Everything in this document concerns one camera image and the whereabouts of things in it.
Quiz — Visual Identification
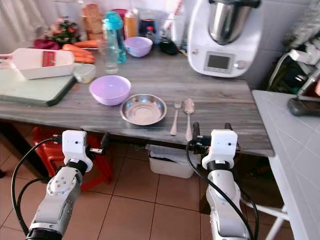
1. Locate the dark red vegetable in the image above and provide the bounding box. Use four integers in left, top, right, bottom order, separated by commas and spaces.
33, 39, 62, 51

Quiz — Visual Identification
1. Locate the clear drinking glass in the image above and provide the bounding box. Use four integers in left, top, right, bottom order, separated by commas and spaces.
99, 32, 120, 76

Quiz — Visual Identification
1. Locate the small clear lidded container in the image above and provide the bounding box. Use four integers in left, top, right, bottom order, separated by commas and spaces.
74, 63, 97, 84

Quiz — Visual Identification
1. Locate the flower bouquet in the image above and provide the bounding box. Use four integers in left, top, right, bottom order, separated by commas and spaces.
44, 17, 82, 47

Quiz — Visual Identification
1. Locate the steel fork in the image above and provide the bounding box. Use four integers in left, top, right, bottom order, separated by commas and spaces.
169, 100, 183, 137

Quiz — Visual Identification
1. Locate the small black dish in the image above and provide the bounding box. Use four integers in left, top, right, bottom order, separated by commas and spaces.
159, 37, 180, 56

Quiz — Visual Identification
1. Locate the stainless steel bowl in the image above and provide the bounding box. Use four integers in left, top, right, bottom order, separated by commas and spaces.
120, 93, 168, 126

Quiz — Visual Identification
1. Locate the grey wooden table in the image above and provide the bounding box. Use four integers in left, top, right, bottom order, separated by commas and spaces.
0, 47, 276, 216

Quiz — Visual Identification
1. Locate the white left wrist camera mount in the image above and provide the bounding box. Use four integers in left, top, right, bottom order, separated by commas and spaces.
62, 129, 94, 163

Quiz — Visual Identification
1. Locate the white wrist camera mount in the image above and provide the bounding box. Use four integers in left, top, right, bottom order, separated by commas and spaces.
62, 129, 94, 163
201, 129, 239, 171

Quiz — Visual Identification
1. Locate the white plastic bin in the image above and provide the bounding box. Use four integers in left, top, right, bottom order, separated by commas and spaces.
148, 144, 202, 180

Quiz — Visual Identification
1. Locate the orange bottle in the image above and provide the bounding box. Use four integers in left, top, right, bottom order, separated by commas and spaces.
124, 9, 139, 40

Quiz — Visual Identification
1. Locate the clear jar of crackers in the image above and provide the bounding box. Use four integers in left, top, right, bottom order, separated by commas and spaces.
82, 2, 105, 42

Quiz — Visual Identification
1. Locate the white food processor steel jug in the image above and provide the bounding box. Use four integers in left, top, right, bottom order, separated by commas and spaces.
187, 0, 267, 79

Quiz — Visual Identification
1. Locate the dark jar blue label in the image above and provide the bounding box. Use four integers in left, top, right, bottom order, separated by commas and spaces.
139, 19, 158, 42

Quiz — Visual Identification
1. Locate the black kitchen appliance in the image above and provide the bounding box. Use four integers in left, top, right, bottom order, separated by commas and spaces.
267, 49, 320, 97

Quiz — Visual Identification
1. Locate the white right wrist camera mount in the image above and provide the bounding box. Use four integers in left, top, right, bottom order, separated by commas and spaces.
201, 129, 239, 171

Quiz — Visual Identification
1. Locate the steel spoon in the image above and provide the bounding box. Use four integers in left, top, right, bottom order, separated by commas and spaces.
182, 97, 196, 143

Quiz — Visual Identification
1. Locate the white tiled side table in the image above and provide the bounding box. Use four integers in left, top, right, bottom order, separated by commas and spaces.
241, 89, 320, 240

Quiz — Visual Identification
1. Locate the large purple plastic bowl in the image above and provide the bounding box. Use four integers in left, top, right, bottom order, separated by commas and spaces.
89, 75, 132, 107

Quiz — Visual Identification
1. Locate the teal water bottle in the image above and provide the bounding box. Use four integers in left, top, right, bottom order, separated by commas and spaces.
103, 11, 127, 65

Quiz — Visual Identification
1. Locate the red plastic stool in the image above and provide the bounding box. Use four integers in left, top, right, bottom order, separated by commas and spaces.
32, 126, 114, 193

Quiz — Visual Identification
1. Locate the white slicer with red blade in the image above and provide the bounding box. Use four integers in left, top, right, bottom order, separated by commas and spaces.
0, 48, 76, 81

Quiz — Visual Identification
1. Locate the orange carrot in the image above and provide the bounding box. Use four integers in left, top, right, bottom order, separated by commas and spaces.
62, 44, 96, 65
71, 39, 101, 50

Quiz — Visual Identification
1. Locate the small purple plastic bowl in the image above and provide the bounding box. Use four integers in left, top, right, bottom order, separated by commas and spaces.
124, 36, 154, 58

